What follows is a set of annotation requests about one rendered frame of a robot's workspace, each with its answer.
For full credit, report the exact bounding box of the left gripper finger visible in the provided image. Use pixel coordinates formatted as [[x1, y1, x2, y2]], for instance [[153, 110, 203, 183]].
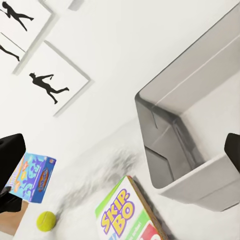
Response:
[[0, 186, 11, 208], [4, 192, 19, 205]]

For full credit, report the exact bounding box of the tennis ball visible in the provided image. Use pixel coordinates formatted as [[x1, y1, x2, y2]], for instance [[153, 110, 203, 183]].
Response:
[[36, 211, 56, 232]]

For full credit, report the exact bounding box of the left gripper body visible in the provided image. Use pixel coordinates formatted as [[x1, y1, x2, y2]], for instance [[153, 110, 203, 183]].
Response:
[[0, 195, 23, 214]]

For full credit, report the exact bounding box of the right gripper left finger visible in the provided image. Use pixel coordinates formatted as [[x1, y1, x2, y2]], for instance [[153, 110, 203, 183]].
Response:
[[0, 133, 26, 193]]

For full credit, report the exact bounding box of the board game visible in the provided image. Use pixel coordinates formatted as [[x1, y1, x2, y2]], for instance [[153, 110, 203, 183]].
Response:
[[94, 175, 170, 240], [5, 152, 56, 204]]

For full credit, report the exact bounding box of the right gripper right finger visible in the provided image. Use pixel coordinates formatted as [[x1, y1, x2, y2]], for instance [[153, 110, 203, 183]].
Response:
[[224, 133, 240, 173]]

